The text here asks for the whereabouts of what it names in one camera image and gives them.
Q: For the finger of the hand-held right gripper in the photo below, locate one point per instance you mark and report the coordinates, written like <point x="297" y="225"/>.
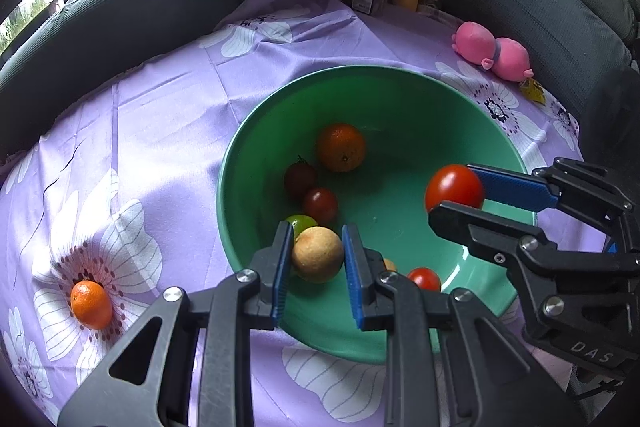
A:
<point x="515" y="189"/>
<point x="480" y="229"/>

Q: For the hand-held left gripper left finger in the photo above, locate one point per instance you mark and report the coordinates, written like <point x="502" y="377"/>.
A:
<point x="282" y="267"/>

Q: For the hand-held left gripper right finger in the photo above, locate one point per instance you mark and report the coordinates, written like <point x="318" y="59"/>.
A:
<point x="351" y="277"/>

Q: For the round brown fruit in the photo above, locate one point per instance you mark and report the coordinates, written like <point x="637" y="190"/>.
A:
<point x="389" y="265"/>
<point x="317" y="254"/>

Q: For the green oval fruit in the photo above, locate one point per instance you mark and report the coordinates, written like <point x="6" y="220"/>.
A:
<point x="302" y="223"/>

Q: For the large red tomato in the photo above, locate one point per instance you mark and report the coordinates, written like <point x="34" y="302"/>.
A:
<point x="452" y="187"/>

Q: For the small red tomato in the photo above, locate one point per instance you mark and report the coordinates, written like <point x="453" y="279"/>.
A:
<point x="424" y="279"/>
<point x="320" y="205"/>

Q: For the red tomato with stem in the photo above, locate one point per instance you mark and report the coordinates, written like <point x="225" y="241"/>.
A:
<point x="300" y="178"/>

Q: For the orange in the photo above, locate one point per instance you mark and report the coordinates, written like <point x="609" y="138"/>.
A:
<point x="91" y="304"/>
<point x="341" y="147"/>

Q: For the green plastic bowl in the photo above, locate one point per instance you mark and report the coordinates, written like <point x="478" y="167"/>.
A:
<point x="400" y="117"/>

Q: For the yellow tag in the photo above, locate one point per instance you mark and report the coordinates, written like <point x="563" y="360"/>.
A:
<point x="533" y="90"/>

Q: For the pink plush toy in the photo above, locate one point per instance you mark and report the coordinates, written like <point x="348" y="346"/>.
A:
<point x="480" y="44"/>

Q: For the purple floral cloth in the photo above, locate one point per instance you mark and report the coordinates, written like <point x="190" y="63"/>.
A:
<point x="165" y="132"/>

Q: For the dark grey sofa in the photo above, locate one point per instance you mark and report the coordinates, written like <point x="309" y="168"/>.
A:
<point x="125" y="17"/>

